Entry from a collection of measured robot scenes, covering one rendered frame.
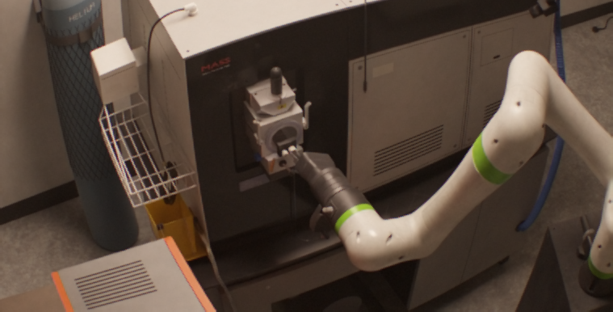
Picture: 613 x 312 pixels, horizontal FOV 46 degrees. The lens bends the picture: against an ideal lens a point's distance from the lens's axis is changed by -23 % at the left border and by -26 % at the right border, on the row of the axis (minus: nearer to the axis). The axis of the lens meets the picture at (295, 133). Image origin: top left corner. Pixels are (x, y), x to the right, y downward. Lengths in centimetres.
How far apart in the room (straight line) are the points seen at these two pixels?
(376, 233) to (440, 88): 69
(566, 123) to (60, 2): 164
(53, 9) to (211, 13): 79
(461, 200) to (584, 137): 35
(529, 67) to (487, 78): 81
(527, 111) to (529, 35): 96
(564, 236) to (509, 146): 48
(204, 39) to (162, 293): 57
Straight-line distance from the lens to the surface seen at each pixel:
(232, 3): 210
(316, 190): 197
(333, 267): 258
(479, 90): 253
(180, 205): 240
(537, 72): 173
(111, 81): 230
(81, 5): 268
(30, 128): 339
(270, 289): 252
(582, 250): 197
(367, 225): 185
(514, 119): 161
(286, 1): 209
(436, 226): 185
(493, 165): 167
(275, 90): 203
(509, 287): 334
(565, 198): 372
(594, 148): 183
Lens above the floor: 265
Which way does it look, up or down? 44 degrees down
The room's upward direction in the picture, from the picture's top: 2 degrees counter-clockwise
